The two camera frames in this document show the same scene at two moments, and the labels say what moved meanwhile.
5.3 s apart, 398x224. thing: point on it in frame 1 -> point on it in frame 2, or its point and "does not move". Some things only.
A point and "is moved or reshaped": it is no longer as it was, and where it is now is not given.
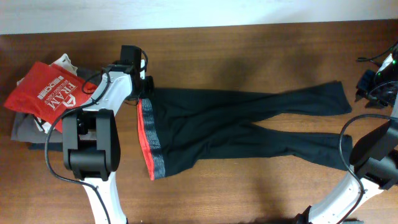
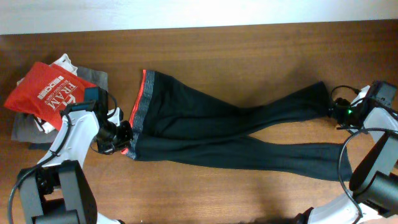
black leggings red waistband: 180,129 is moved or reshaped
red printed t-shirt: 50,92 does not move
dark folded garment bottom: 52,146 does not move
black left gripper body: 146,88 -> 112,135
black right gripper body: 378,89 -> 344,113
